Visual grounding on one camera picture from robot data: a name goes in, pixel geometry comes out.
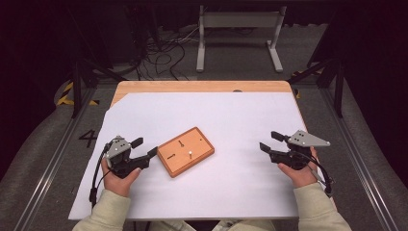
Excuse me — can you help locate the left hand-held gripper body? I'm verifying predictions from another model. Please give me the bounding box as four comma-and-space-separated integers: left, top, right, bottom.
105, 135, 150, 180

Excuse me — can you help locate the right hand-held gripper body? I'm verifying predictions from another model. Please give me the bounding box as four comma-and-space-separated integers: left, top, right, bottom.
274, 129, 331, 171

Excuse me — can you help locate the wooden picture frame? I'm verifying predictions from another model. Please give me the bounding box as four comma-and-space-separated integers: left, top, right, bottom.
156, 126, 216, 179

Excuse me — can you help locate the person's left hand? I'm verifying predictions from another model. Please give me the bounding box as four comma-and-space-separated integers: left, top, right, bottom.
100, 157, 142, 198

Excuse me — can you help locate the person's right hand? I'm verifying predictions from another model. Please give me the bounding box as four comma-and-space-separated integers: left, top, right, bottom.
276, 146, 320, 190

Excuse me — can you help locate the black metal stand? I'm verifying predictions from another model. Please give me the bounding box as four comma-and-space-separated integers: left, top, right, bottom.
286, 57, 346, 119
68, 57, 127, 119

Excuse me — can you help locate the white paper sheet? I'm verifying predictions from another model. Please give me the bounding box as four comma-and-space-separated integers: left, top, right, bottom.
67, 91, 310, 221

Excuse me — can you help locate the person's left leg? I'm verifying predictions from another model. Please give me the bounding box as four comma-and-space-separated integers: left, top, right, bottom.
147, 219, 197, 231

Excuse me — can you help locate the person's leg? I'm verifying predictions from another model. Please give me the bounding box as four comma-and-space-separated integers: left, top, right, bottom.
211, 218, 277, 231
147, 219, 197, 231

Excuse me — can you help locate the yellow black floor tape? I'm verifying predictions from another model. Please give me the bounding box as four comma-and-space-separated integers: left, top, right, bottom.
55, 81, 100, 108

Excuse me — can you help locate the person's right leg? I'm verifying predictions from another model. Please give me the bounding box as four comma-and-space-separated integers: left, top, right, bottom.
211, 218, 277, 231

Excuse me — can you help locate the white metal stand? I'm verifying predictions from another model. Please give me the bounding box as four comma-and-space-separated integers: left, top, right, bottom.
195, 4, 288, 74

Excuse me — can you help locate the left hand-held gripper cable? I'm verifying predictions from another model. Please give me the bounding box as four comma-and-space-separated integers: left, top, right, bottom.
89, 143, 112, 209

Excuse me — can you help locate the hand-held gripper cable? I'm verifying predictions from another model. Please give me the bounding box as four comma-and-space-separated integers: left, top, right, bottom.
299, 149, 335, 198
89, 143, 112, 209

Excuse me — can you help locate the right hand-held gripper cable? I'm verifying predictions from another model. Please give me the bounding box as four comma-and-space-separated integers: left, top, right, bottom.
299, 149, 335, 198

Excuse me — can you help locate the aluminium floor rail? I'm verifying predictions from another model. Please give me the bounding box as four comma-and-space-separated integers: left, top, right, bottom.
319, 87, 400, 231
12, 87, 98, 231

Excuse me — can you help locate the tangle of black floor cables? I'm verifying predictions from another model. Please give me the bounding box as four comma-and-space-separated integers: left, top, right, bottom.
134, 27, 206, 82

